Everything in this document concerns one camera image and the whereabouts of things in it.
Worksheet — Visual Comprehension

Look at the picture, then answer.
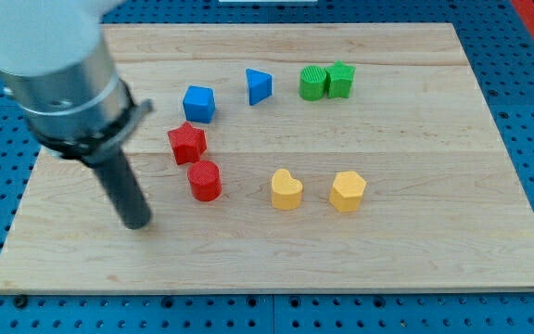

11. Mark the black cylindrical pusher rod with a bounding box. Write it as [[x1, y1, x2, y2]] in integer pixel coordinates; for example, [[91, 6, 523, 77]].
[[83, 148, 152, 230]]

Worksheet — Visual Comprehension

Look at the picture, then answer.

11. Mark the yellow heart block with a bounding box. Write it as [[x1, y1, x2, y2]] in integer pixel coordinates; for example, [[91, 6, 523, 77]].
[[271, 169, 303, 211]]

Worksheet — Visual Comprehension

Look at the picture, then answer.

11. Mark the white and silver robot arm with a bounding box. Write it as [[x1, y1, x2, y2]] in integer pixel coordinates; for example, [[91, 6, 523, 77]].
[[0, 0, 153, 229]]

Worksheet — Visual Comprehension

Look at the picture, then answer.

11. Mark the red cylinder block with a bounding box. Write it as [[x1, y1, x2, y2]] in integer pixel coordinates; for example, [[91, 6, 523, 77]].
[[187, 161, 222, 201]]

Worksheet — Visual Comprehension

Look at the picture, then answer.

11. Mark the red star block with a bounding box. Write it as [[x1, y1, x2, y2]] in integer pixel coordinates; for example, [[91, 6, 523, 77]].
[[167, 122, 207, 165]]

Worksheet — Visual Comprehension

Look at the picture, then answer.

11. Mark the blue cube block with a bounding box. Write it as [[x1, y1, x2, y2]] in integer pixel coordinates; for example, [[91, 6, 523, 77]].
[[183, 85, 215, 123]]

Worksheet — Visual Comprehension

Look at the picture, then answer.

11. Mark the light wooden board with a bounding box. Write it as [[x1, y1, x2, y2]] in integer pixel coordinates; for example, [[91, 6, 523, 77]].
[[0, 23, 534, 295]]

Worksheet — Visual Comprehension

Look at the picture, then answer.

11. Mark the blue triangle block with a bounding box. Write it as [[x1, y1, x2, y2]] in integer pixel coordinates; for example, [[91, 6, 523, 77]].
[[246, 69, 273, 106]]

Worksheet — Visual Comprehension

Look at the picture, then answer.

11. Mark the yellow hexagon block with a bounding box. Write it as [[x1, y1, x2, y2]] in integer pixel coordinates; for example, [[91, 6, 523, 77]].
[[329, 171, 367, 212]]

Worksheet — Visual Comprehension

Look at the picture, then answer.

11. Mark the green cylinder block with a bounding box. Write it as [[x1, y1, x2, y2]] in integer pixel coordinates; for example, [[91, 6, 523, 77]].
[[299, 65, 327, 101]]

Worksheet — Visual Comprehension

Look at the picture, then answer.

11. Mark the green star block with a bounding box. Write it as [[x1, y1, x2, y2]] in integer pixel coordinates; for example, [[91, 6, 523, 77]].
[[325, 60, 355, 98]]

